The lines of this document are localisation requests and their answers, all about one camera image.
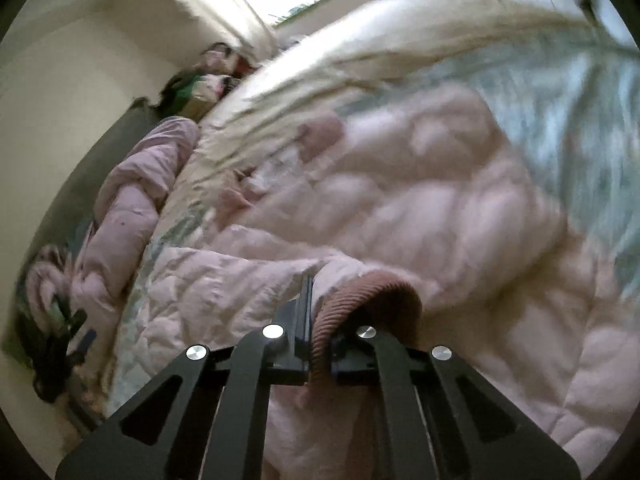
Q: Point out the grey headboard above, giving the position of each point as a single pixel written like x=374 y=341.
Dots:
x=72 y=206

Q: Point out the pink rolled duvet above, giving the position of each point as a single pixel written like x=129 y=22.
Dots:
x=124 y=217

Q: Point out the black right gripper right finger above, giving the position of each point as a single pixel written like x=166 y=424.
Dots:
x=435 y=417

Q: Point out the pink quilted padded jacket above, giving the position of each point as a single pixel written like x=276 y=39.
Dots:
x=427 y=194

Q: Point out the clothes pile by headboard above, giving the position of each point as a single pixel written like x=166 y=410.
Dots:
x=196 y=90

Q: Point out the teal cartoon print blanket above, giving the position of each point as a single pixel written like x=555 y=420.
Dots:
x=569 y=103

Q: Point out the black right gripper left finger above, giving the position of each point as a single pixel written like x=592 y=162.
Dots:
x=204 y=416

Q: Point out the beige bed sheet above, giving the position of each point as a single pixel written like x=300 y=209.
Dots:
x=370 y=49

